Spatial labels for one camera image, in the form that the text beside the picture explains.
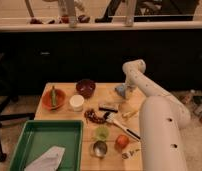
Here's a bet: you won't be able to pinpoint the green plastic tray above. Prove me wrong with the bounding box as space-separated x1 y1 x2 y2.
9 120 83 171

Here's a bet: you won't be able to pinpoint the black rectangular block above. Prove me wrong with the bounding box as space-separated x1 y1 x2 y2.
99 107 118 113

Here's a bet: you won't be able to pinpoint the wooden cutting board table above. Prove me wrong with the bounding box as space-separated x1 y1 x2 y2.
35 83 145 171

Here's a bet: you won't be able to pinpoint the silver fork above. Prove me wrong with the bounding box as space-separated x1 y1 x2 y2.
121 149 140 159

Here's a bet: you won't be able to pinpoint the grey cloth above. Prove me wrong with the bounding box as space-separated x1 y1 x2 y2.
24 146 66 171

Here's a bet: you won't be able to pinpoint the black office chair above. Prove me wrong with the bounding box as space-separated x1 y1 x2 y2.
0 52 36 163

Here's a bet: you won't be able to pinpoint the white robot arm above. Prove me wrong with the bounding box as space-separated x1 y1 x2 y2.
122 59 191 171

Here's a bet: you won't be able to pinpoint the white cup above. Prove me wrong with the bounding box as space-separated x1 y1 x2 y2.
69 95 84 112

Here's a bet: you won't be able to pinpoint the green plastic cup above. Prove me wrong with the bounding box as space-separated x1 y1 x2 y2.
95 126 109 141

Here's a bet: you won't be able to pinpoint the metal measuring cup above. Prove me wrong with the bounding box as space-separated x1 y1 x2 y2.
91 140 108 158

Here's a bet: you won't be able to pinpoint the blue grey sponge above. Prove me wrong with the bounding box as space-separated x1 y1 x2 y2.
115 84 125 97

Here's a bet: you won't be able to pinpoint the black handled brush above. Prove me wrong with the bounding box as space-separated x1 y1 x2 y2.
104 112 140 141

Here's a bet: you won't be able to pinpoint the dark red bowl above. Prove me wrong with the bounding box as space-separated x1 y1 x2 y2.
76 79 96 99

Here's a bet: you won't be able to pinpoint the green stick in bowl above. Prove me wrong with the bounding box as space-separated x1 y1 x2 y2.
51 86 57 107

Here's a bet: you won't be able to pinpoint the red chili peppers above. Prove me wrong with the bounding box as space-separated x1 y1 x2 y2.
84 109 105 124

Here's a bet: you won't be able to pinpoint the orange fruit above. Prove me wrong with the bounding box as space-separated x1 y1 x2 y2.
115 134 129 149

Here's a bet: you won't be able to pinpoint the orange bowl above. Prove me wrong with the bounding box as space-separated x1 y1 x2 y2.
42 89 66 110

